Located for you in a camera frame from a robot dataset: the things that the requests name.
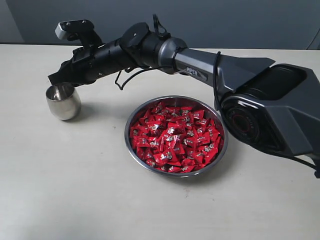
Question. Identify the round steel bowl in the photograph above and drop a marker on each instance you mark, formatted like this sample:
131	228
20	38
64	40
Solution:
222	147

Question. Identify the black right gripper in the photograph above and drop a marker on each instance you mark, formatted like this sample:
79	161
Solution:
88	65

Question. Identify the pile of red wrapped candies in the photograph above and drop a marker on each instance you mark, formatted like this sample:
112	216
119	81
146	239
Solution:
175	136

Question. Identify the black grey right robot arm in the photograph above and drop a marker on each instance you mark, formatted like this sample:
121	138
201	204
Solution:
274	108

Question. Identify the stainless steel cup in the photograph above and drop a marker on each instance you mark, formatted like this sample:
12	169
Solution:
63	101

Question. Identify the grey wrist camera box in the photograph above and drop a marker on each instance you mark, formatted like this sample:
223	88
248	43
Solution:
78	30

